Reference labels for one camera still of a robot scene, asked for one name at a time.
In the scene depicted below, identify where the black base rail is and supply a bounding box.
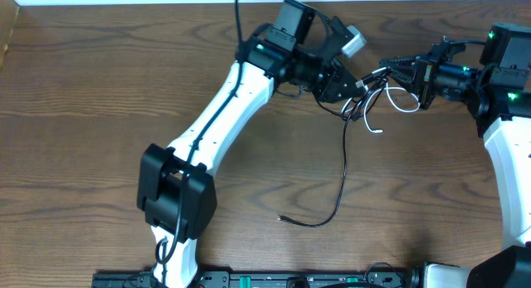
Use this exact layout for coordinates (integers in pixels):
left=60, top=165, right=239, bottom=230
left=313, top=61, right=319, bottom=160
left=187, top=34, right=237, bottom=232
left=90, top=268, right=421, bottom=288

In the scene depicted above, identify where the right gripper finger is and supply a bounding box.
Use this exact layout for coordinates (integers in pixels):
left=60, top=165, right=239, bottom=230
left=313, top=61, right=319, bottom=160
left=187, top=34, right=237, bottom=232
left=388, top=71, right=421, bottom=97
left=378, top=56, right=417, bottom=72

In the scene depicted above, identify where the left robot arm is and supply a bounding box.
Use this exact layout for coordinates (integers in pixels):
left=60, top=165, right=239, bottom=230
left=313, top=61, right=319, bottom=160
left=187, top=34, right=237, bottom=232
left=137, top=2, right=366, bottom=287

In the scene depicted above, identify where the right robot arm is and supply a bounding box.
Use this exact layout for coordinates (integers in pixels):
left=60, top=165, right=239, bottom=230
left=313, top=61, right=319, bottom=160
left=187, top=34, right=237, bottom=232
left=379, top=22, right=530, bottom=287

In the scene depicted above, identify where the thin black braided cable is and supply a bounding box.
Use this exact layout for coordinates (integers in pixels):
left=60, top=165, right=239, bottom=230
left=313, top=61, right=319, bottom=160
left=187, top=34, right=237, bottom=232
left=277, top=113, right=352, bottom=228

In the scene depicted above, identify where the black USB cable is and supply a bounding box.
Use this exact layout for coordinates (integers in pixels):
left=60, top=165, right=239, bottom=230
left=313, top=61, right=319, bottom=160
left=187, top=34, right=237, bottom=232
left=314, top=67, right=393, bottom=122

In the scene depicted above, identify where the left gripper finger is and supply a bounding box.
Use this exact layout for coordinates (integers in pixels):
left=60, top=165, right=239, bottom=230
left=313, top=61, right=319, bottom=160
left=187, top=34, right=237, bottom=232
left=334, top=63, right=361, bottom=93
left=327, top=86, right=363, bottom=104

